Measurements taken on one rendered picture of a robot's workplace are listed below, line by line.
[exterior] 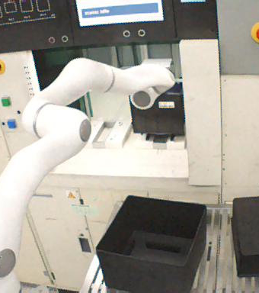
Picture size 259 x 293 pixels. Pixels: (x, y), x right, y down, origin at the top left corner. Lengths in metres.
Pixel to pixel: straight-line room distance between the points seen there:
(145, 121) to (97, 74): 0.58
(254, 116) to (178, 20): 0.42
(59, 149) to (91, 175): 0.63
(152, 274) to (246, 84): 0.67
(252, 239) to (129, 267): 0.40
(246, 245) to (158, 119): 0.67
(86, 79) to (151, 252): 0.63
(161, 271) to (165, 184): 0.51
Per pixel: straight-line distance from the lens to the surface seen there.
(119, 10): 1.30
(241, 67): 1.30
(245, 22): 1.26
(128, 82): 1.25
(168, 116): 1.62
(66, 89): 1.08
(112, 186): 1.62
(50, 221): 1.88
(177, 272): 1.12
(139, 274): 1.18
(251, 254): 1.23
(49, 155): 1.00
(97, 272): 1.36
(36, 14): 1.41
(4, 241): 0.93
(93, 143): 1.77
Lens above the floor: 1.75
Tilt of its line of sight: 30 degrees down
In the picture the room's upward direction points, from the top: 8 degrees counter-clockwise
